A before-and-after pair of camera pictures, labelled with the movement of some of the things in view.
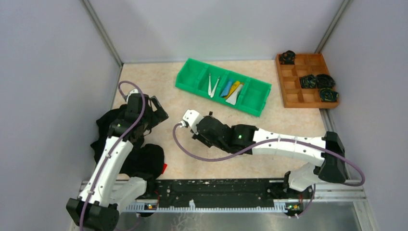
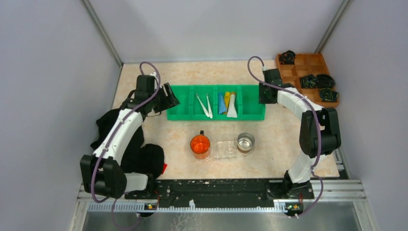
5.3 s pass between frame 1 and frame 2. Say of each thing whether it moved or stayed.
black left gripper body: moved
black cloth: stayed
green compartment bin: moved
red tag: stayed
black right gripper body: moved
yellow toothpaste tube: moved
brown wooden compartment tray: stayed
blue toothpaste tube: moved
